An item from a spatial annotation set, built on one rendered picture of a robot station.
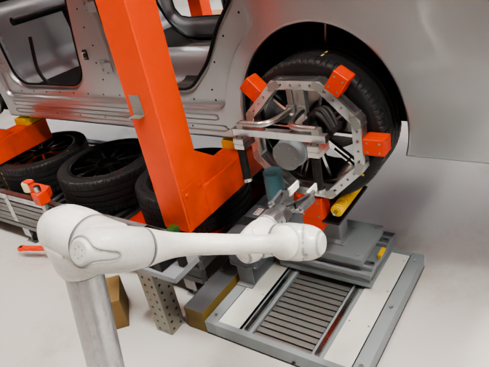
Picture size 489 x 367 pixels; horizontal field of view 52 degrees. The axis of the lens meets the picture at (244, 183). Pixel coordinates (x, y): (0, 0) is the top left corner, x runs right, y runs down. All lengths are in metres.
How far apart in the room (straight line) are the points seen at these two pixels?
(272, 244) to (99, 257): 0.49
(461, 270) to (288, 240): 1.46
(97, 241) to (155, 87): 1.01
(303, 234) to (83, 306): 0.63
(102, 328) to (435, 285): 1.72
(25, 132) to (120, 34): 2.07
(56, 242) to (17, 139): 2.70
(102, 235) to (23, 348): 1.84
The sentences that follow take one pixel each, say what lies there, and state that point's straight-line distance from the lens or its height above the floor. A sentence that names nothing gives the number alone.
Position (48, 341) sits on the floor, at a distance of 2.89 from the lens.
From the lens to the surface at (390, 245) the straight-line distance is 2.64.
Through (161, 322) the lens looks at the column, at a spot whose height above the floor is 0.07.
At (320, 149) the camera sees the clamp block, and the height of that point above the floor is 0.93.
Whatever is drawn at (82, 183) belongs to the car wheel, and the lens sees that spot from 3.15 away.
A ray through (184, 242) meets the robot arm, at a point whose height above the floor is 1.03.
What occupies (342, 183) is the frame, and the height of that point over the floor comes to 0.67.
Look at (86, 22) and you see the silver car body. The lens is 3.04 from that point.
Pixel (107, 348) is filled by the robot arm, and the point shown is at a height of 0.79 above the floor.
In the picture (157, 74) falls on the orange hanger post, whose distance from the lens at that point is 2.04.
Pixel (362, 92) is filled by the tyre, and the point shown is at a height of 1.04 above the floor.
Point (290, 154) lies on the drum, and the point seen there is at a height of 0.87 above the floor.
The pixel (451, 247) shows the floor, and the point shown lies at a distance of 2.88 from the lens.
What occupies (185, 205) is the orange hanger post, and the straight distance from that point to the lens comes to 2.22.
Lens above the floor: 1.74
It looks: 28 degrees down
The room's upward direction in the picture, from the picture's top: 12 degrees counter-clockwise
